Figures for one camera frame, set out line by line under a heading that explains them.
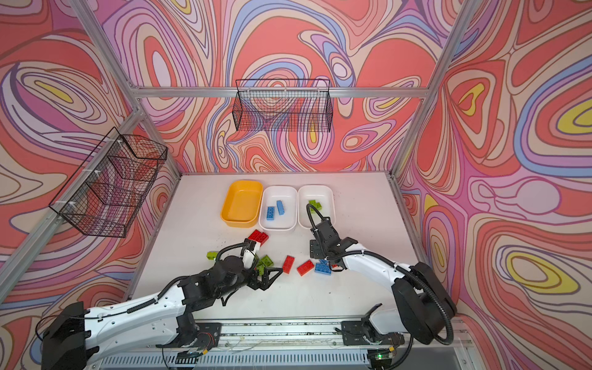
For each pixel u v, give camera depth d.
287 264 0.88
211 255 0.89
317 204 1.02
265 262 0.88
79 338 0.41
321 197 1.09
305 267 0.86
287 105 0.96
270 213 1.02
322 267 0.87
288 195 1.06
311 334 0.75
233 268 0.58
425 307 0.38
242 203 1.08
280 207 1.05
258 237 0.95
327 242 0.67
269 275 0.68
